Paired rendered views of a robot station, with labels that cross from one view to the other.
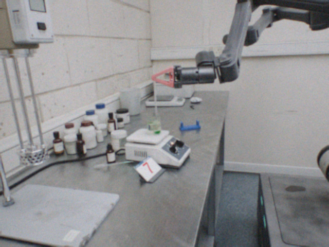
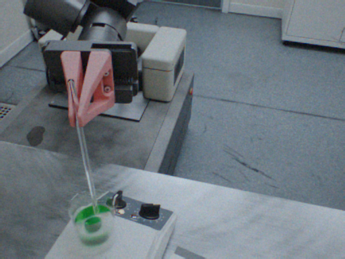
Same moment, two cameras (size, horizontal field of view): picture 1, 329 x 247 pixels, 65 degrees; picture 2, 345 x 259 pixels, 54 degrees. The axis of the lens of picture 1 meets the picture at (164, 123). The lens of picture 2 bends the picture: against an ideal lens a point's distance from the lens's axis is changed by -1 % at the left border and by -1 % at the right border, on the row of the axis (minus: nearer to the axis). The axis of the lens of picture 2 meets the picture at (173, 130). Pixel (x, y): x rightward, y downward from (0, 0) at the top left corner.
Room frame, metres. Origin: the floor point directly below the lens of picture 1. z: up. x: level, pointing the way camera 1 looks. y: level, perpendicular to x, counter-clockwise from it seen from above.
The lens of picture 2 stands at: (0.80, 0.29, 1.24)
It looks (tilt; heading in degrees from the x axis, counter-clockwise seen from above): 41 degrees down; 266
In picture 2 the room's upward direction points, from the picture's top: 2 degrees clockwise
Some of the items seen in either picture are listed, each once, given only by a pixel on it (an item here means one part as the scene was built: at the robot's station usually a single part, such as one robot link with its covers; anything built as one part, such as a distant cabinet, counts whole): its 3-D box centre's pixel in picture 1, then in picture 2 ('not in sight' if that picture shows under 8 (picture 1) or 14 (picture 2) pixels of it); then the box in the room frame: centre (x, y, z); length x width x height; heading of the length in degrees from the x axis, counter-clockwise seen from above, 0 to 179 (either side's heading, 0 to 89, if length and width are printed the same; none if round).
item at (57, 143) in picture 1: (57, 142); not in sight; (0.96, 0.42, 0.79); 0.04 x 0.04 x 0.09
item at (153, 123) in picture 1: (153, 124); (96, 221); (0.87, 0.04, 0.87); 0.06 x 0.05 x 0.08; 6
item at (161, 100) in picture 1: (165, 100); not in sight; (1.80, -0.02, 0.77); 0.26 x 0.19 x 0.05; 79
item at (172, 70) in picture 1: (165, 76); (75, 92); (0.88, -0.01, 1.04); 0.09 x 0.07 x 0.07; 87
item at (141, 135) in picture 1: (148, 135); (98, 254); (0.88, 0.06, 0.83); 0.12 x 0.12 x 0.01; 68
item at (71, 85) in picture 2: (154, 94); (85, 158); (0.87, 0.03, 0.98); 0.01 x 0.01 x 0.20; 88
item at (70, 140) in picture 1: (72, 144); not in sight; (0.96, 0.36, 0.78); 0.06 x 0.06 x 0.07
